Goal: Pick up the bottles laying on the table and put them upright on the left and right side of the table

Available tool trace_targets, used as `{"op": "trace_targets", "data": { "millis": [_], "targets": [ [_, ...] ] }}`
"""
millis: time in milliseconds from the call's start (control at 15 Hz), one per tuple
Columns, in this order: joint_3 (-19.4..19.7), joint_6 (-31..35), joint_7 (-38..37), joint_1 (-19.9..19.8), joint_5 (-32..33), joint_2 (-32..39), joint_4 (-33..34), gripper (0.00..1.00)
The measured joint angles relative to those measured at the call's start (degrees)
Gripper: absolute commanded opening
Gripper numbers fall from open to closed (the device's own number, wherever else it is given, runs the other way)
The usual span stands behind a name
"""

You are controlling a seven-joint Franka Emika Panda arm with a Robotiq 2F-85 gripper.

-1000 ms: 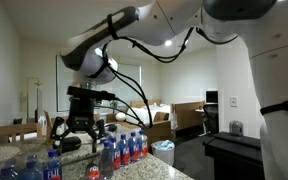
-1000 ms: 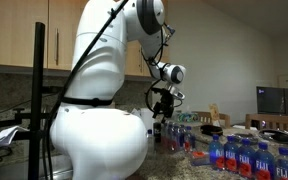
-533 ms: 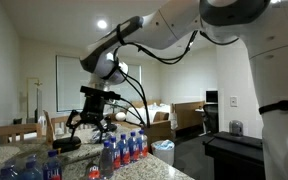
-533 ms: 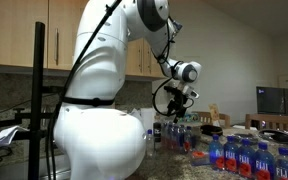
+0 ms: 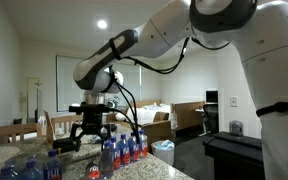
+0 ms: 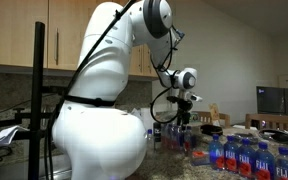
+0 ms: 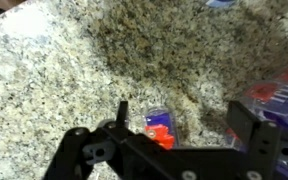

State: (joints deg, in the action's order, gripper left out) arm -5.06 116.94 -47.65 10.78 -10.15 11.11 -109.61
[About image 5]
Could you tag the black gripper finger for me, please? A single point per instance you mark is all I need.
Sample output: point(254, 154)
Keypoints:
point(106, 130)
point(76, 131)

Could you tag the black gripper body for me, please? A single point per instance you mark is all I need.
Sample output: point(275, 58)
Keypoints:
point(92, 122)

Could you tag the Fiji water bottle blue cap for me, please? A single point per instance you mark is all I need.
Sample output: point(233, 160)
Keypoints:
point(124, 153)
point(142, 146)
point(94, 173)
point(33, 158)
point(133, 150)
point(14, 166)
point(4, 175)
point(116, 155)
point(30, 173)
point(106, 161)
point(52, 170)

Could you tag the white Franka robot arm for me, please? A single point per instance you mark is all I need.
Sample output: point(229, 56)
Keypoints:
point(277, 66)

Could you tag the wooden dining chair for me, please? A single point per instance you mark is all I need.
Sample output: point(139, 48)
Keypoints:
point(10, 128)
point(62, 119)

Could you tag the white round ball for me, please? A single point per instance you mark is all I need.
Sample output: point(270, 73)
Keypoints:
point(120, 116)

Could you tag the black oval case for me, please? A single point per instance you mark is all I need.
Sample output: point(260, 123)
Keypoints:
point(62, 146)

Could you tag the wide white window blind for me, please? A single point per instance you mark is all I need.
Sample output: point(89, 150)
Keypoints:
point(64, 96)

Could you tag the white bedding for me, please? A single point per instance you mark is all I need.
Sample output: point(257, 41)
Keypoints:
point(147, 115)

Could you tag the white door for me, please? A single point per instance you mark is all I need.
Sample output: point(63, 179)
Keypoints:
point(32, 100)

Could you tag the narrow white window blind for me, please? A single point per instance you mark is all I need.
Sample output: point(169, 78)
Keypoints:
point(133, 83)

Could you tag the white trash bin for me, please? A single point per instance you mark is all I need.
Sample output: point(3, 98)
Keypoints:
point(163, 155)

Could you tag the round ceiling light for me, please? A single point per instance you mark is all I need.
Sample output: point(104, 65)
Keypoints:
point(102, 24)

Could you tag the black office chair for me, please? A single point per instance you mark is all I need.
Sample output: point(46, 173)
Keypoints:
point(211, 116)

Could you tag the computer monitor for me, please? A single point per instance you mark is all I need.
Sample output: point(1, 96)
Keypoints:
point(211, 96)

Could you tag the grey smart speaker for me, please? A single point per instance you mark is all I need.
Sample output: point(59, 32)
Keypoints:
point(236, 128)

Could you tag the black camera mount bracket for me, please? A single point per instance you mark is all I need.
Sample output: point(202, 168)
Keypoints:
point(89, 109)

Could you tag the wall cross ornament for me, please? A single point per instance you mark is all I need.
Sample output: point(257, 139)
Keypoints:
point(38, 83)

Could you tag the white light switch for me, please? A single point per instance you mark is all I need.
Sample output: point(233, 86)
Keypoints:
point(234, 101)

